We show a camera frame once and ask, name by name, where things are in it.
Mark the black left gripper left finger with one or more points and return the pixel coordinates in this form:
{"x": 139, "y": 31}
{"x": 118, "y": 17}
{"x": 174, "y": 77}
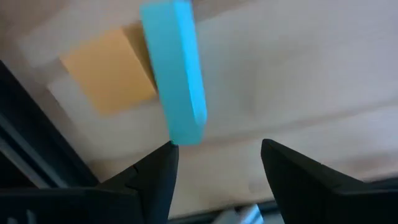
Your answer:
{"x": 155, "y": 180}

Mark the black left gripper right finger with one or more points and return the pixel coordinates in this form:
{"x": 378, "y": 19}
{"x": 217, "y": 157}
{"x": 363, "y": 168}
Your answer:
{"x": 298, "y": 186}

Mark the teal slab block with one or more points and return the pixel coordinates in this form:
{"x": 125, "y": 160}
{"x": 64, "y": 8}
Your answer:
{"x": 174, "y": 77}

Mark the small yellow-orange block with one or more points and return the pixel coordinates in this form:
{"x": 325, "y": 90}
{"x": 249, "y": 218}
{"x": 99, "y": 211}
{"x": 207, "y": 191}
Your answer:
{"x": 105, "y": 74}

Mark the black table edge rail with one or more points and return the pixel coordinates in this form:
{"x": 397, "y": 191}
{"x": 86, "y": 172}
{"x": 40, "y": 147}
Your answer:
{"x": 31, "y": 133}

